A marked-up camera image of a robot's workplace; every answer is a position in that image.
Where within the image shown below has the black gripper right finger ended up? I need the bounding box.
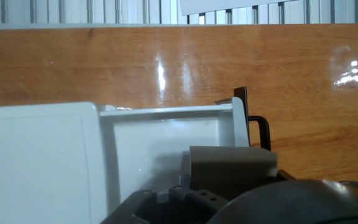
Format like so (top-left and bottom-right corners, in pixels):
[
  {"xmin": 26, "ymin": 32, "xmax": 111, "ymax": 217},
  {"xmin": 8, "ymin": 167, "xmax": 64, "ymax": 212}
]
[{"xmin": 275, "ymin": 169, "xmax": 297, "ymax": 183}]

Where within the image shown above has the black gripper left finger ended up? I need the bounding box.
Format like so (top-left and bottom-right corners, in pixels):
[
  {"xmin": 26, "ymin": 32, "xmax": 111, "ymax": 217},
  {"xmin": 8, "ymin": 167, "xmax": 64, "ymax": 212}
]
[{"xmin": 100, "ymin": 185, "xmax": 229, "ymax": 224}]

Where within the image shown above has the white drawer with black handle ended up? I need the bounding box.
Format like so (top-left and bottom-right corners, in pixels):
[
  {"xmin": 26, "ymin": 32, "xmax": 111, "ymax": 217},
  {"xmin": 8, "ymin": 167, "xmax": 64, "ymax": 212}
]
[{"xmin": 97, "ymin": 86, "xmax": 272, "ymax": 215}]

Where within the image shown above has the white two-drawer cabinet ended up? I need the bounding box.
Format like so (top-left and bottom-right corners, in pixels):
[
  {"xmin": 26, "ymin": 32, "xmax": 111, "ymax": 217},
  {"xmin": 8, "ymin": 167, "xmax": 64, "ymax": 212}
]
[{"xmin": 0, "ymin": 101, "xmax": 109, "ymax": 224}]

